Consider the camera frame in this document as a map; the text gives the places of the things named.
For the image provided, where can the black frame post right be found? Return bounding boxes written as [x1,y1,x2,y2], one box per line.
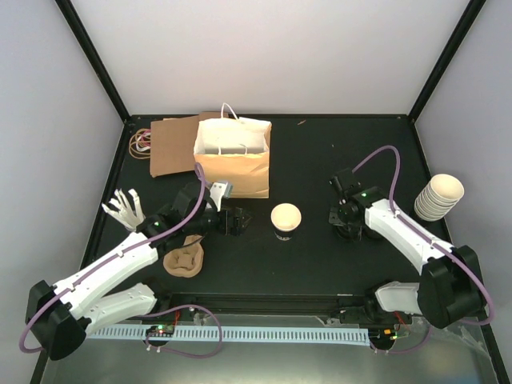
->
[408,0,486,123]

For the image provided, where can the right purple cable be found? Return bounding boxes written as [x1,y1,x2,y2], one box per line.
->
[351,145,496,327]

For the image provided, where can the white slotted cable duct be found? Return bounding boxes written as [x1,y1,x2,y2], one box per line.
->
[90,324,370,346]

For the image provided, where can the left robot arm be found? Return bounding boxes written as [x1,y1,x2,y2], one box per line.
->
[25,182,253,361]

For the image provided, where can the black frame post left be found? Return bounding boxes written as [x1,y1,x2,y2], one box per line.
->
[54,0,130,122]

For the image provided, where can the yellow paper takeout bag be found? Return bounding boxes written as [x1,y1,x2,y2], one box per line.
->
[194,102,272,198]

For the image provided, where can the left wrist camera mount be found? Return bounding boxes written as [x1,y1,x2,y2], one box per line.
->
[210,181,233,212]

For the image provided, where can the cup of wrapped straws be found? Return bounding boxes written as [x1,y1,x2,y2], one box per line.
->
[101,189,146,232]

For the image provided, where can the stack of paper cups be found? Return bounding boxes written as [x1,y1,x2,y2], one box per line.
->
[414,174,465,222]

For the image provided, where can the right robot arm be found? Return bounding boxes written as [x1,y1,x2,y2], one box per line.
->
[329,169,487,329]

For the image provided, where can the black frame post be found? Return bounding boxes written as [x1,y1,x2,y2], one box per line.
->
[408,0,486,123]
[54,0,130,122]

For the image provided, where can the cardboard cup carrier stack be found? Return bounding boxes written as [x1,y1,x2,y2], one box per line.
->
[163,235,204,278]

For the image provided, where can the brown flat paper bag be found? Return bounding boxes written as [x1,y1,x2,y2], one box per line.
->
[128,115,199,178]

